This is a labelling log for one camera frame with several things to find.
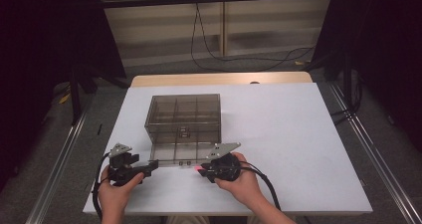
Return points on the person's right hand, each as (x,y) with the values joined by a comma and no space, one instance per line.
(244,187)

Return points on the small pink object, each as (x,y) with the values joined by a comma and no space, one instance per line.
(198,168)

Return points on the white table cover board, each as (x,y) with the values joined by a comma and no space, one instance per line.
(298,134)

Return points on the black metal stand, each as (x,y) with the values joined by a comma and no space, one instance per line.
(75,98)
(347,84)

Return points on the black curtain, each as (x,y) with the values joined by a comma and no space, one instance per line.
(43,51)
(381,51)

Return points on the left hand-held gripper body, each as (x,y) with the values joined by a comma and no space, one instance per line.
(121,171)

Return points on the smoky transparent drawer cabinet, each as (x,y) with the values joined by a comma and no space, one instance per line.
(184,114)

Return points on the person's left hand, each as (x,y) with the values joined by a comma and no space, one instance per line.
(114,194)

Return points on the metal floor rail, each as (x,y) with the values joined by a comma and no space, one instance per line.
(58,171)
(375,151)

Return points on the person's left leg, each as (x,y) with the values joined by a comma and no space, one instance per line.
(187,220)

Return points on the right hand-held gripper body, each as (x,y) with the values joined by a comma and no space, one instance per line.
(225,166)

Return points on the wooden table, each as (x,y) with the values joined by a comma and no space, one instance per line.
(199,79)

